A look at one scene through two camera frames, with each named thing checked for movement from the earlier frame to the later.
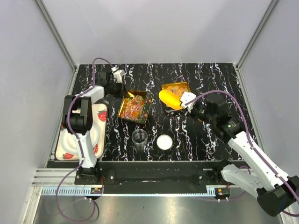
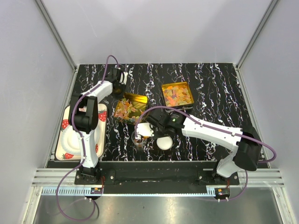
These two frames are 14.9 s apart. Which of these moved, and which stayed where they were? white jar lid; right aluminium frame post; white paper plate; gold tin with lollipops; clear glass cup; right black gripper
Moved: gold tin with lollipops; right black gripper
Stayed: white jar lid; right aluminium frame post; clear glass cup; white paper plate
